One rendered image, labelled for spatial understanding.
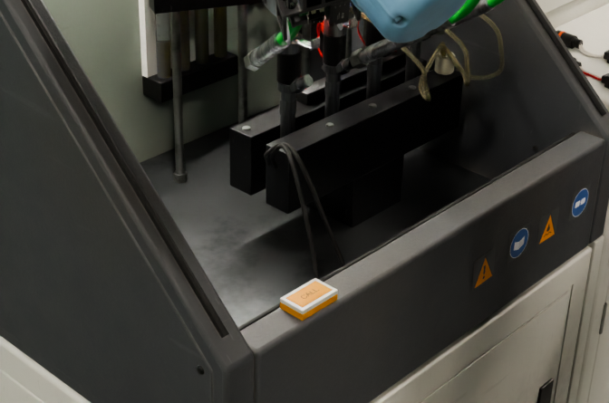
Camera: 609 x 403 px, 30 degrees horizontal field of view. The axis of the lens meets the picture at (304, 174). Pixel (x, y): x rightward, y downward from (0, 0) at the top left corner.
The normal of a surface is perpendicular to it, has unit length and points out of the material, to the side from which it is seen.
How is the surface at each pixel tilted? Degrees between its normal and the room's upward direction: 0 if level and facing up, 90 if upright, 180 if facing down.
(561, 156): 0
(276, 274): 0
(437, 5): 125
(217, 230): 0
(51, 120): 90
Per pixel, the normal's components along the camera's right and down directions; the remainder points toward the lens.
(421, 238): 0.02, -0.88
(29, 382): -0.69, 0.33
